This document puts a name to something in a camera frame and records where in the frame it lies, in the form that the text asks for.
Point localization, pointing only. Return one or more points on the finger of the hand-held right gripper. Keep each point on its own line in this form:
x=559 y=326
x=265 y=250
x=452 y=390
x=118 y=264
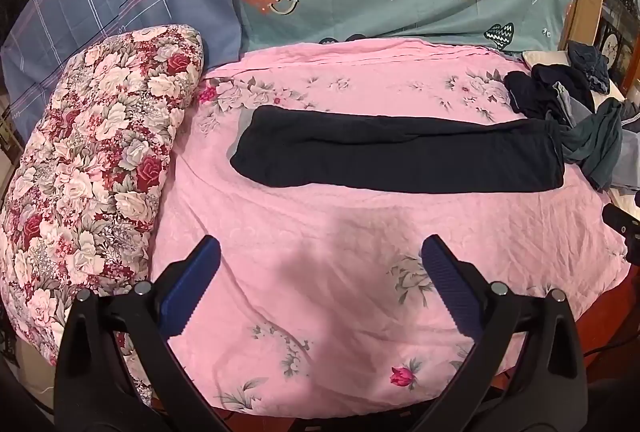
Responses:
x=620 y=219

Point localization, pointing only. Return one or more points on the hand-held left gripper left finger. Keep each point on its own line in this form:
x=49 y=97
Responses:
x=192 y=282

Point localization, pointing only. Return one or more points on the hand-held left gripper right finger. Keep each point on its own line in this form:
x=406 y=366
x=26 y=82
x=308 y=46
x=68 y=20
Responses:
x=450 y=282

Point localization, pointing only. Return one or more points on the black pants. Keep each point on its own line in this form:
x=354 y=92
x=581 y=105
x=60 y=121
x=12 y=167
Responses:
x=390 y=152

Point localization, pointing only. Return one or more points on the dark green garment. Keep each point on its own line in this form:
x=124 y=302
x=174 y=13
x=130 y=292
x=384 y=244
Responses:
x=597 y=137

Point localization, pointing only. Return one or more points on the grey garment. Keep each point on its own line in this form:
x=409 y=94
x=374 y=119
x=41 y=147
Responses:
x=570 y=105

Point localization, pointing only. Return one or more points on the pink floral blanket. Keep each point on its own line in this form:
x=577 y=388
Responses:
x=325 y=237

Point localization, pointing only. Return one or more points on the red floral pillow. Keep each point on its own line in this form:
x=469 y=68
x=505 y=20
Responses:
x=100 y=162

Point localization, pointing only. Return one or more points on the black garment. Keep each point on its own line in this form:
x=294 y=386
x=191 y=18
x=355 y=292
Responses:
x=530 y=90

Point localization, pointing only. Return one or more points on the dark blue garment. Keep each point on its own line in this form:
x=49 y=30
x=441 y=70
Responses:
x=590 y=62

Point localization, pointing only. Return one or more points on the cream cloth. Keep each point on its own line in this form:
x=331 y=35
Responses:
x=545 y=58

